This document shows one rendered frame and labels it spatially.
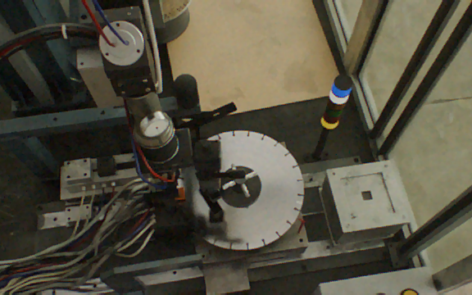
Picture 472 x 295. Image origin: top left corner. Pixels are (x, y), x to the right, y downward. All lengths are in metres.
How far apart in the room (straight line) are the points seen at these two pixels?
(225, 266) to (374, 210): 0.42
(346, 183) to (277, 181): 0.20
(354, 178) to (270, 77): 0.50
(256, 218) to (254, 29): 0.80
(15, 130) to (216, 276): 0.64
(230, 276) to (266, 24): 0.92
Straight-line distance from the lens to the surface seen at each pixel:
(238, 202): 1.18
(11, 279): 1.47
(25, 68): 1.50
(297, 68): 1.64
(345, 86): 1.13
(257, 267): 1.35
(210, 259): 1.26
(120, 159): 1.38
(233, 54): 1.67
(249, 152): 1.25
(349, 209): 1.27
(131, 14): 0.67
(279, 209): 1.19
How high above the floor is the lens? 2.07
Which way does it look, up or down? 64 degrees down
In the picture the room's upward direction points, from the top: 1 degrees counter-clockwise
